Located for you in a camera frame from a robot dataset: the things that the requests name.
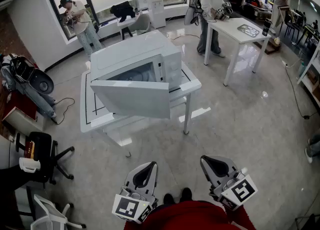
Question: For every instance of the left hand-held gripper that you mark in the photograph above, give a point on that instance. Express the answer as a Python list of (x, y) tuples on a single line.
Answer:
[(130, 206)]

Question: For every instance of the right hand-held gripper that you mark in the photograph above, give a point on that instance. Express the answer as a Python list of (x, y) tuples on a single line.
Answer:
[(240, 189)]

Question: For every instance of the person's right forearm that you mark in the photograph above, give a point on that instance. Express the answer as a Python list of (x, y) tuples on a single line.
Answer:
[(242, 219)]

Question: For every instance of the person's left forearm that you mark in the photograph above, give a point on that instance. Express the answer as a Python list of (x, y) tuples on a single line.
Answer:
[(132, 225)]

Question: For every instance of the white microwave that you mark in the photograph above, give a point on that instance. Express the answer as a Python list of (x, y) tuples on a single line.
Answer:
[(130, 49)]

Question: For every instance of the person's black shoe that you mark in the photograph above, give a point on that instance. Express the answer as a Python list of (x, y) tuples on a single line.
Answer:
[(186, 194), (168, 198)]

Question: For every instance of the person's red top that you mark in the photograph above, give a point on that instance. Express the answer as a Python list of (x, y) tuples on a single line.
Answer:
[(187, 216)]

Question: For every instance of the white table with black lines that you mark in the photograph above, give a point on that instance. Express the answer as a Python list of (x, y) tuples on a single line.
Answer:
[(100, 121)]

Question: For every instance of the black office chair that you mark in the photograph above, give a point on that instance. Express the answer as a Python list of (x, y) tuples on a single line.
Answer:
[(45, 154)]

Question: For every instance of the white plastic chair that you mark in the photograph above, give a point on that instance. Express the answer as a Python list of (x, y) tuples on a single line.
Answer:
[(47, 214)]

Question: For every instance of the white mug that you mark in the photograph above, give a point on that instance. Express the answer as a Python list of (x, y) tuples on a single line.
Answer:
[(28, 164)]

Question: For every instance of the red book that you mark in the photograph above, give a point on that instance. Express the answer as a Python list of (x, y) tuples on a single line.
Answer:
[(29, 148)]

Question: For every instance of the beige box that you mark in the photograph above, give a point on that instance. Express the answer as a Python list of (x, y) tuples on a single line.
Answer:
[(22, 121)]

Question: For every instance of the white shelf unit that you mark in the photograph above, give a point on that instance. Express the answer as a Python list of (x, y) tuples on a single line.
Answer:
[(311, 74)]

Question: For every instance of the plain white table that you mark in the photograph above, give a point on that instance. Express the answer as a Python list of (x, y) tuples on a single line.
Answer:
[(237, 30)]

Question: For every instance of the grey patterned tray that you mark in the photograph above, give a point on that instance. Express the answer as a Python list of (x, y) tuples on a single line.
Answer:
[(248, 30)]

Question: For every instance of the black tumbler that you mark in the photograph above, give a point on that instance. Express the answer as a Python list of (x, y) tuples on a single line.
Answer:
[(266, 27)]

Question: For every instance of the grey chair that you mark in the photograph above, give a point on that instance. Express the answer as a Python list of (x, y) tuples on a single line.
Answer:
[(142, 24)]

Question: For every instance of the black garment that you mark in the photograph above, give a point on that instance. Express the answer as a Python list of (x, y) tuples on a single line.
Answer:
[(122, 10)]

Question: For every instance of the white water dispenser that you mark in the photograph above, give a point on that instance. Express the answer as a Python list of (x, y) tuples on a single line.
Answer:
[(156, 9)]

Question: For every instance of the black framed window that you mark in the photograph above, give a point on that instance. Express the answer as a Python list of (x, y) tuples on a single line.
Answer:
[(75, 1)]

